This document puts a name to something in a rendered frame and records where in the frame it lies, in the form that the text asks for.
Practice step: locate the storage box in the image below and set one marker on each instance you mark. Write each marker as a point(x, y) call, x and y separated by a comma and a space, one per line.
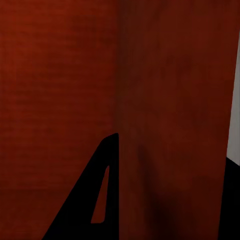
point(160, 73)

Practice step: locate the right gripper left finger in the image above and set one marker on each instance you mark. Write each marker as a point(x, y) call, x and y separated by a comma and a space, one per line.
point(73, 221)

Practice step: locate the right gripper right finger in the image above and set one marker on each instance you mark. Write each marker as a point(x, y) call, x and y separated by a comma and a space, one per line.
point(229, 223)

